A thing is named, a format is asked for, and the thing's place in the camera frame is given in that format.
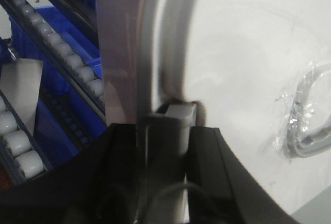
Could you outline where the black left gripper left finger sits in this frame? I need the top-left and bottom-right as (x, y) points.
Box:
(1, 124), (138, 223)

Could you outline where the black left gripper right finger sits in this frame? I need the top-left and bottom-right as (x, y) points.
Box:
(186, 127), (297, 223)

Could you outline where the white lidded plastic bin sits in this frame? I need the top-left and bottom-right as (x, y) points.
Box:
(96, 0), (330, 223)

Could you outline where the blue bin under rollers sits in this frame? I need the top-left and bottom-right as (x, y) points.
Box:
(1, 7), (106, 167)

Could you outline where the white roller conveyor track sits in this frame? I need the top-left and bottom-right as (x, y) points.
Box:
(1, 0), (106, 123)

